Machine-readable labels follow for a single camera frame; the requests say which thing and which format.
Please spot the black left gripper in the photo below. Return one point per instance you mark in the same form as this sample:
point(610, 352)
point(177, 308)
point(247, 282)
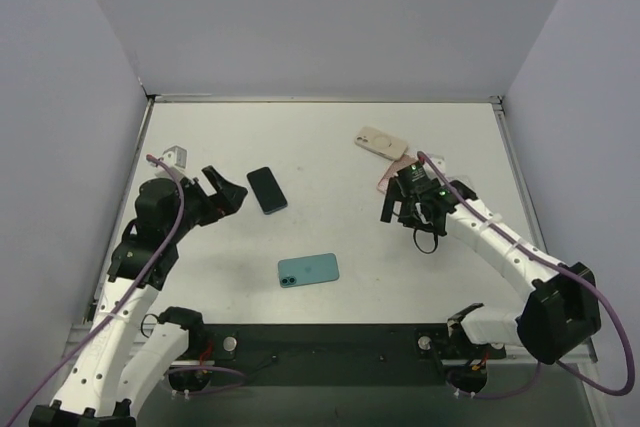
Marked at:
point(208, 198)

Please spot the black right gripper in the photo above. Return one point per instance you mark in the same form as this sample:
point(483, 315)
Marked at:
point(400, 202)

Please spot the dark blue smartphone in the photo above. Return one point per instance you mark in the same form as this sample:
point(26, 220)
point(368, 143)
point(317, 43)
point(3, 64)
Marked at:
point(267, 191)

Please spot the phone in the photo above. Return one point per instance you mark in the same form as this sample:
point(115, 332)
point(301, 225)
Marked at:
point(381, 143)
point(403, 162)

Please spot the clear phone case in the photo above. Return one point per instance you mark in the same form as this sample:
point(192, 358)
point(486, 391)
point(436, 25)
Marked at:
point(463, 179)

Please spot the teal smartphone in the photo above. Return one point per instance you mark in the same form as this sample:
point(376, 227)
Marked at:
point(308, 270)

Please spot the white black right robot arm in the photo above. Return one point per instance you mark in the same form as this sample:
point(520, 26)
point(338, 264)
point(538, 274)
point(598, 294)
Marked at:
point(560, 310)

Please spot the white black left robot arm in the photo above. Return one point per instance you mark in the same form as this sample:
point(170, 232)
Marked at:
point(110, 380)

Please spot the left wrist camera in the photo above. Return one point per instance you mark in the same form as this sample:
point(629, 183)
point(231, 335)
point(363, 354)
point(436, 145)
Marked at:
point(175, 160)

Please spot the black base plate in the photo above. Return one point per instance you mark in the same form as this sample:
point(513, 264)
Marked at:
point(326, 355)

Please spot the aluminium front rail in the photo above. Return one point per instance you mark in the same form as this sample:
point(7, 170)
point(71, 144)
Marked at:
point(584, 353)

